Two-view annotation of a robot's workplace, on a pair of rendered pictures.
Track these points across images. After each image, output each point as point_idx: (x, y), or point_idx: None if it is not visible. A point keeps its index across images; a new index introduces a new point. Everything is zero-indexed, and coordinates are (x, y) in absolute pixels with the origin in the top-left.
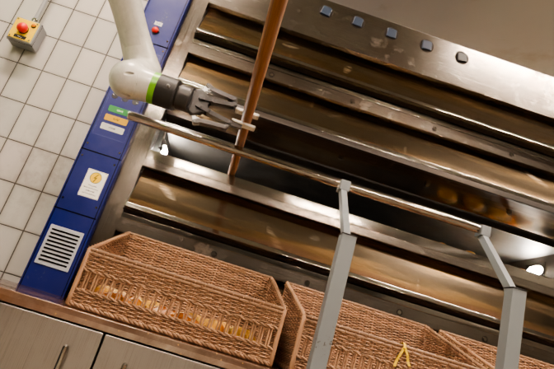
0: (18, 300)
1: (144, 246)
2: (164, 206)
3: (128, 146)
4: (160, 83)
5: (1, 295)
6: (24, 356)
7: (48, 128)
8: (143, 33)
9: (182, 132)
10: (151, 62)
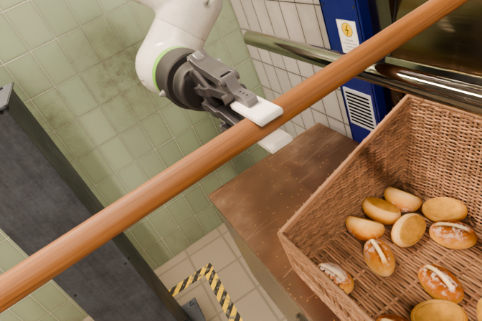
0: (262, 264)
1: (431, 114)
2: (439, 47)
3: None
4: (160, 89)
5: (255, 255)
6: (288, 301)
7: None
8: None
9: (293, 56)
10: (168, 6)
